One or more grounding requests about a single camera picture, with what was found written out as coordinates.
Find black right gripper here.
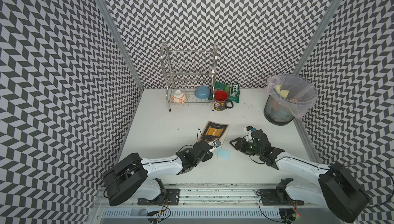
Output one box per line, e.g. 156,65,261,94
228,137,262,156

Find blue sticky note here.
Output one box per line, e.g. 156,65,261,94
215,148,231,160

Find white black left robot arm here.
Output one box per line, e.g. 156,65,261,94
103,139,221,207

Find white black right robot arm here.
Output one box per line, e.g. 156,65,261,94
230,126,370,224

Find yellow sticky notes in bin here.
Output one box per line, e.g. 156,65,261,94
276,84,289,98

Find black red floral mug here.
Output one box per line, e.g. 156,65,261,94
213,90,234,111

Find black mesh trash bin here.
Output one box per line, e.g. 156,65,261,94
264,96,294,126

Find green snack bag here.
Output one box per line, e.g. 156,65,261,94
214,81,241,103

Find white orange bowl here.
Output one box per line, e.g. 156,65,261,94
172,90,187,104

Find blue bowl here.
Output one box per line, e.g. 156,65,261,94
195,86,211,99

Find clear plastic bin liner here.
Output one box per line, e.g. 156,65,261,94
264,74,318,119

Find silver metal dish rack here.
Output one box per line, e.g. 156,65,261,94
160,43,218,112

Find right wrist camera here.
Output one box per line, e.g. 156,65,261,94
244,126,256,134

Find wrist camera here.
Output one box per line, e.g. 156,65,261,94
208,138,222,148
244,126,256,134

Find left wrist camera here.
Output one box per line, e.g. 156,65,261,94
208,138,222,148

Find aluminium front rail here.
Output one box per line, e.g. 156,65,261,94
91,183,323,209

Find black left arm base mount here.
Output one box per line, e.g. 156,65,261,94
137,178,181,206

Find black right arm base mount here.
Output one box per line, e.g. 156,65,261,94
256,178,305,206

